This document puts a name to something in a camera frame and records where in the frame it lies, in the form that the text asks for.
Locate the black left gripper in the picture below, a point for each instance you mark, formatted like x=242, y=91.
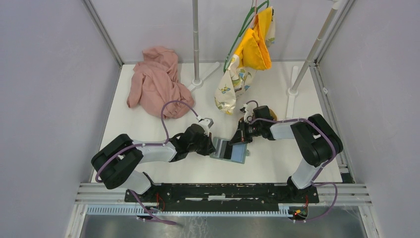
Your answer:
x=209, y=148

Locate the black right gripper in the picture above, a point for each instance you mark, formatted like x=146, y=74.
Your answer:
x=237, y=138

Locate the black credit card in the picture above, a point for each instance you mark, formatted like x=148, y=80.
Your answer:
x=225, y=150

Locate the yellow oval tray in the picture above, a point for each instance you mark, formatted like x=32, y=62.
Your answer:
x=259, y=115

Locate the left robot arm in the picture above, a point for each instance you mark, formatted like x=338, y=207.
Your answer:
x=115, y=164

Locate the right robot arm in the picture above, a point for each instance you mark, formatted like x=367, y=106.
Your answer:
x=316, y=140

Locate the left metal rack pole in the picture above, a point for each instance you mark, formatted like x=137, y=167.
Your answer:
x=199, y=79

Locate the metal rack pole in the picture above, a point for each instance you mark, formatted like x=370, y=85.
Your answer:
x=199, y=79
x=298, y=73

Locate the right metal rack pole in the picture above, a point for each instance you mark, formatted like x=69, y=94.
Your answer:
x=298, y=73

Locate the cartoon print children's garment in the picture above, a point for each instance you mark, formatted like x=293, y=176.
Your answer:
x=250, y=55

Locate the pink crumpled garment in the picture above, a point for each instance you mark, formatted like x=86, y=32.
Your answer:
x=156, y=87

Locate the green clothes hanger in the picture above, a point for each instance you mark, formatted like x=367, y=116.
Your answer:
x=246, y=23

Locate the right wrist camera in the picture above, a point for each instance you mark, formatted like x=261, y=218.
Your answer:
x=248, y=113

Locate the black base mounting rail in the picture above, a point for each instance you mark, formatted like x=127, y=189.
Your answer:
x=228, y=197

